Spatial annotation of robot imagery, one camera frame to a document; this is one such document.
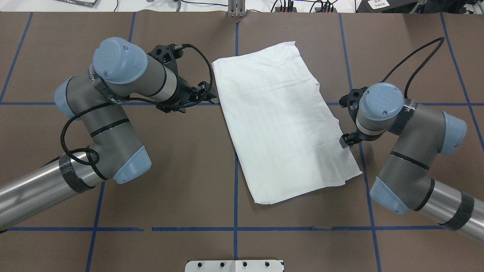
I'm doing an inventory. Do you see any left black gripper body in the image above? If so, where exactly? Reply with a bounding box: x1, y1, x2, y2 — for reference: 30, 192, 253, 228
148, 44, 192, 107

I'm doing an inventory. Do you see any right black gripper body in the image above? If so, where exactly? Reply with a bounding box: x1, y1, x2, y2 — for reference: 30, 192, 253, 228
339, 88, 369, 141

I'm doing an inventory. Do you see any white long-sleeve printed shirt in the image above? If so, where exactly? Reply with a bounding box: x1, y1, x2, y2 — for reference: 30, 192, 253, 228
212, 41, 362, 205

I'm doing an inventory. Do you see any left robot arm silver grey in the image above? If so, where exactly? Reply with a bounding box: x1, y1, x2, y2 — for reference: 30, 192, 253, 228
0, 37, 217, 232

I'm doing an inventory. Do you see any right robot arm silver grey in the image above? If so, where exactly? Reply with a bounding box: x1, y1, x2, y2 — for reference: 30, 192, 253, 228
339, 82, 484, 243

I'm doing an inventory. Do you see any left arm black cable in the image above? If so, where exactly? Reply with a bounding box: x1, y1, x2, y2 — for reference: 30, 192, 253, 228
60, 43, 214, 176

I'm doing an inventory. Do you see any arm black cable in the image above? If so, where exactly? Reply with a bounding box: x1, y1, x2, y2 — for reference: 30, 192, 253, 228
380, 37, 446, 99
60, 43, 214, 176

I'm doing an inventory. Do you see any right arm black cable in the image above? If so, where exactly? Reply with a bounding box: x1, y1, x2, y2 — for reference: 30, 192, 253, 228
380, 37, 446, 99

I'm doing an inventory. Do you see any aluminium frame post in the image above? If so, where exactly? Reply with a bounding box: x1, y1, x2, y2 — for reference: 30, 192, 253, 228
228, 0, 247, 18

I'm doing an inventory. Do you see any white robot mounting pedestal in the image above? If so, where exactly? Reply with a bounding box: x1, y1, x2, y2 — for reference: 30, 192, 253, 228
185, 260, 285, 272

